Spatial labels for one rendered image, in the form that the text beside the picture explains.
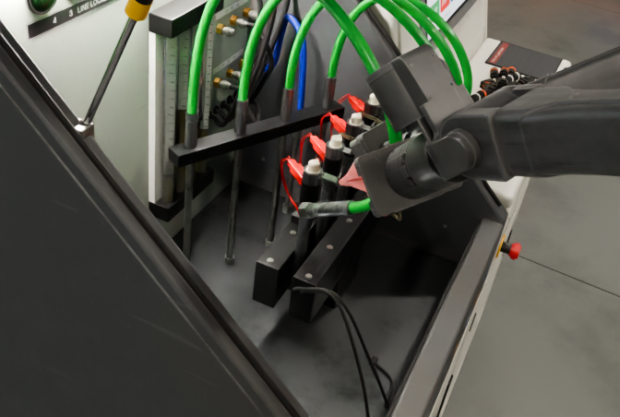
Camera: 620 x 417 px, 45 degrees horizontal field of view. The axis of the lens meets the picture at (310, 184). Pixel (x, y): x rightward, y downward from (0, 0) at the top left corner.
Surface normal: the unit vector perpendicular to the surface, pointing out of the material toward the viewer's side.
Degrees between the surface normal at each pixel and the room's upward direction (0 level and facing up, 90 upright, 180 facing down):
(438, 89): 37
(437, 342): 0
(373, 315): 0
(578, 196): 0
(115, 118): 90
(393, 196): 45
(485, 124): 101
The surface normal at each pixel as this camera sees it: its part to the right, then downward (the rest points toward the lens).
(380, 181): 0.25, -0.16
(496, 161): -0.78, 0.43
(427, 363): 0.12, -0.81
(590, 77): -0.28, 0.04
